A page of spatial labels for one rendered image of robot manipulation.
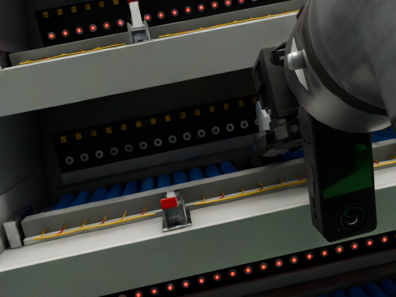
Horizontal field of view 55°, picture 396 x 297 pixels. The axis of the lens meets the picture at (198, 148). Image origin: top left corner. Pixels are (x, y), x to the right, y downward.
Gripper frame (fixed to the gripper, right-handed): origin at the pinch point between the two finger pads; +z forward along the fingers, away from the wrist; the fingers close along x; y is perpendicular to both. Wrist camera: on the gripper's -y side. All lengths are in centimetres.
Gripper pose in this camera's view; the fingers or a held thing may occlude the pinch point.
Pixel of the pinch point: (283, 151)
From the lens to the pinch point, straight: 45.3
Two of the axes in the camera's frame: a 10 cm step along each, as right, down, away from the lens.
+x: -9.8, 2.0, -0.6
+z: -0.2, 1.8, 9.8
